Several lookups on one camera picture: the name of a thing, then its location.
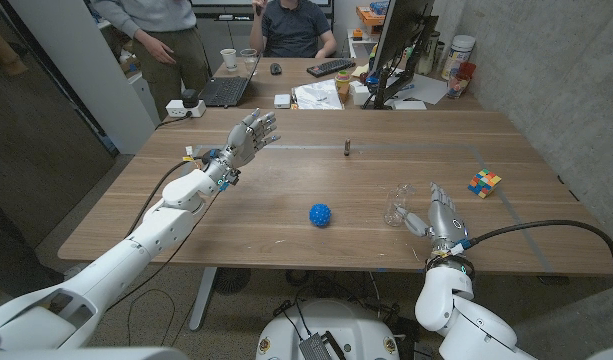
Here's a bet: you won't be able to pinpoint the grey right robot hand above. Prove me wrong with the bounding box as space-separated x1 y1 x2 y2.
394 181 470 254

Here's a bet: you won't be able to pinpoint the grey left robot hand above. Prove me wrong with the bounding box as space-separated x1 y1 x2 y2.
213 108 282 186

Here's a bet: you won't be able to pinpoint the clear plastic bottle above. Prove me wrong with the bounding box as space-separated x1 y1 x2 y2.
383 183 416 228

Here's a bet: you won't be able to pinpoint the blue spiky ball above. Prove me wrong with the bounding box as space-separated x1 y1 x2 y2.
308 203 333 229

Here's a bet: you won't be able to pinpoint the colourful puzzle cube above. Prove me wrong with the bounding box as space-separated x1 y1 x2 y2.
467 168 503 200

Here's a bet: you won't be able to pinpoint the black laptop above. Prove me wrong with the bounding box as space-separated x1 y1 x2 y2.
198 52 263 109

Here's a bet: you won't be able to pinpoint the white power strip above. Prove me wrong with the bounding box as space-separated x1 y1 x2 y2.
165 98 207 119

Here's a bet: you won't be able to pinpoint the white plastic bag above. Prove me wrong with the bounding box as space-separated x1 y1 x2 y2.
290 78 345 111

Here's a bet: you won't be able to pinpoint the clear plastic cup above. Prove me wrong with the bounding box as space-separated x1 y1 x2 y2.
239 47 258 76

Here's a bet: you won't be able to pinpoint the colourful stacked cups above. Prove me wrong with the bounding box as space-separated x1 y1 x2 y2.
334 70 352 104

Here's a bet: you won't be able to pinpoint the black keyboard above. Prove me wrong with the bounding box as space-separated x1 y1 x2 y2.
306 58 357 78

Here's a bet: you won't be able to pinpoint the flat white box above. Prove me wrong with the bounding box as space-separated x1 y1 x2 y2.
391 99 428 111

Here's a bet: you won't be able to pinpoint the seated person in dark shirt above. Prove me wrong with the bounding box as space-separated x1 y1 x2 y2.
249 0 339 60

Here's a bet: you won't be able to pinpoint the white square box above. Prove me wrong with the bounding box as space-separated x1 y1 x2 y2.
349 79 372 107

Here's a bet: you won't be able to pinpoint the standing person in grey sweater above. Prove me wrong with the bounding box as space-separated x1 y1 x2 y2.
90 0 211 121

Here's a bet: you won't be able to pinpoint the round black fan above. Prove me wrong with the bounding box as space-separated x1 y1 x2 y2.
213 267 253 296

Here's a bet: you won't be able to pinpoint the white paper sheets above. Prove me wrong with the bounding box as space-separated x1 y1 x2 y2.
385 73 448 106

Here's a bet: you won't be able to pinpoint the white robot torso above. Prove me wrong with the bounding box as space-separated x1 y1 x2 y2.
255 298 401 360

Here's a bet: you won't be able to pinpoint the grey table leg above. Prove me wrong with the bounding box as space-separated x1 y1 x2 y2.
188 266 219 332

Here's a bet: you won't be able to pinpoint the white round canister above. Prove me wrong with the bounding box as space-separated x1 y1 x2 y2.
440 34 477 81

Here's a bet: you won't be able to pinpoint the orange box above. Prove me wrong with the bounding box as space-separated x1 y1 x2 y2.
355 4 387 27

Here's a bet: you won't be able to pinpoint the black computer monitor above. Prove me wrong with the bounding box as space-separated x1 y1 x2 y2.
369 0 436 76

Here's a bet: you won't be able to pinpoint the person in dark trousers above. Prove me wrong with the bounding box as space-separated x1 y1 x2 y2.
0 192 87 301

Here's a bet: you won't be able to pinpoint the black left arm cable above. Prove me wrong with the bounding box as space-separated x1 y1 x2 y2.
124 157 208 239

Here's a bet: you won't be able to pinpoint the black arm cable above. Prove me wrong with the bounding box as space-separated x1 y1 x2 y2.
464 218 613 321
124 157 208 239

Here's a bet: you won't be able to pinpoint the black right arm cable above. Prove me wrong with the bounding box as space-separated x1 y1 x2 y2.
464 218 613 321

